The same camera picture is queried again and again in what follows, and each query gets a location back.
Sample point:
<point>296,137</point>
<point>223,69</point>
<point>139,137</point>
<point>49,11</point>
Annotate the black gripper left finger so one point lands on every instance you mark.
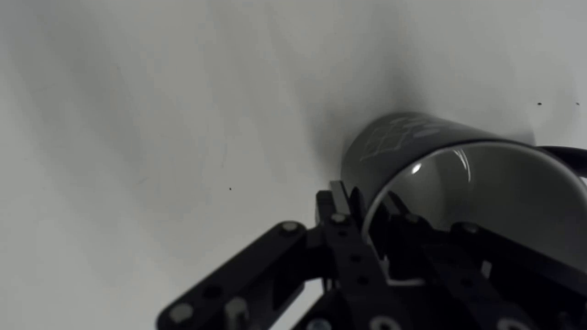
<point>350,262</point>

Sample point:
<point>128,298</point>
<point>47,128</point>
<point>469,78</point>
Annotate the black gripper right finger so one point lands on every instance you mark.
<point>465,275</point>

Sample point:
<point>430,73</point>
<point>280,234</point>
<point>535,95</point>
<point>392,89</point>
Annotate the black mug with white print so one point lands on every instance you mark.
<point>489,183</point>

